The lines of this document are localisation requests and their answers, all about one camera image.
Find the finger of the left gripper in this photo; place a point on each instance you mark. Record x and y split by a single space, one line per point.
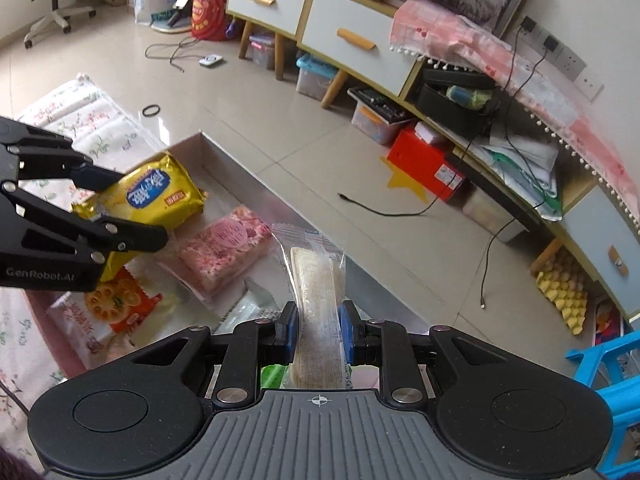
128 236
88 176

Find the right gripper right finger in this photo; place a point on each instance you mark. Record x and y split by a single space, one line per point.
387 346

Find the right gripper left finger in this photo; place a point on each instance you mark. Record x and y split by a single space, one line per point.
252 346

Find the green snack bag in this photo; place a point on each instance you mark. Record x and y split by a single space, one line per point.
271 376

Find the silver foil snack pack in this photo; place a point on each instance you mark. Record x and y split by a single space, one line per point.
257 302

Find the yellow potato chip bag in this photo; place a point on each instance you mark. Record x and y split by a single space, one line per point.
160 193

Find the red lotus biscuit pack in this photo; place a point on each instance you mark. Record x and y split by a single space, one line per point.
91 321

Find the pink candy pack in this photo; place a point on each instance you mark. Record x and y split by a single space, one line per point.
212 257

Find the pink cardboard box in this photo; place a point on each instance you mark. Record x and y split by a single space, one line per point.
226 186

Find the red shoe box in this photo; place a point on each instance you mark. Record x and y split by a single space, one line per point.
421 165

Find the red patterned gift bag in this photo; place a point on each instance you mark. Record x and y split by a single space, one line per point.
209 20

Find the yellow egg tray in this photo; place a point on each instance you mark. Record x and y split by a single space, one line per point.
562 281

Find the blue plastic stool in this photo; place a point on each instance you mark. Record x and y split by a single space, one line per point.
621 395

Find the wooden TV cabinet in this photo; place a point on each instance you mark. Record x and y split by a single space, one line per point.
353 35

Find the black storage box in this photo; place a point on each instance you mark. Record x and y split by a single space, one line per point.
465 103

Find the pink lace cloth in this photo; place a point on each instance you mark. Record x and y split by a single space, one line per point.
427 30

